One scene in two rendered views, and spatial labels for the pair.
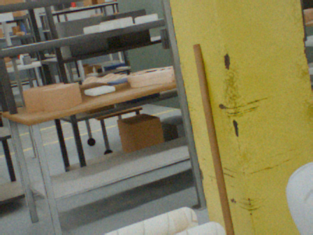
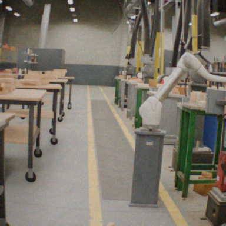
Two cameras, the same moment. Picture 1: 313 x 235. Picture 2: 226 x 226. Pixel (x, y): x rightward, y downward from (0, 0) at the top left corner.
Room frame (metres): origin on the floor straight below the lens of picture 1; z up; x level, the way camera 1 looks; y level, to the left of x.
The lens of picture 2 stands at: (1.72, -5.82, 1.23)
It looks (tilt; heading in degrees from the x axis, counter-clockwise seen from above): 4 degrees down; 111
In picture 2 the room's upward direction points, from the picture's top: 3 degrees clockwise
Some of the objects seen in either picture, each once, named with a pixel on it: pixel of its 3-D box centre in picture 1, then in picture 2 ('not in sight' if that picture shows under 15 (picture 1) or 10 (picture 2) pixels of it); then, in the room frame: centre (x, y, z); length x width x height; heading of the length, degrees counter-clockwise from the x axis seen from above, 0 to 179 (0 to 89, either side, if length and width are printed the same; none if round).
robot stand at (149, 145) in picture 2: not in sight; (147, 169); (0.14, -0.67, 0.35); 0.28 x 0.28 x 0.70; 16
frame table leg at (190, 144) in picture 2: not in sight; (189, 156); (0.45, -0.33, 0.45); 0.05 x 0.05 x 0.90; 23
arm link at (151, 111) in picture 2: not in sight; (151, 111); (0.13, -0.66, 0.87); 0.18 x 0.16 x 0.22; 117
